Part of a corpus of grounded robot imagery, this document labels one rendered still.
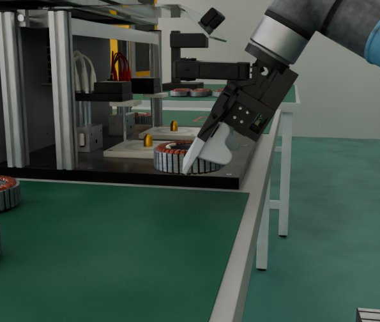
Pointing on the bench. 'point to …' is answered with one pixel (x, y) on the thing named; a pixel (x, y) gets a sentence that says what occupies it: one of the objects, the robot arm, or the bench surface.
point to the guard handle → (212, 18)
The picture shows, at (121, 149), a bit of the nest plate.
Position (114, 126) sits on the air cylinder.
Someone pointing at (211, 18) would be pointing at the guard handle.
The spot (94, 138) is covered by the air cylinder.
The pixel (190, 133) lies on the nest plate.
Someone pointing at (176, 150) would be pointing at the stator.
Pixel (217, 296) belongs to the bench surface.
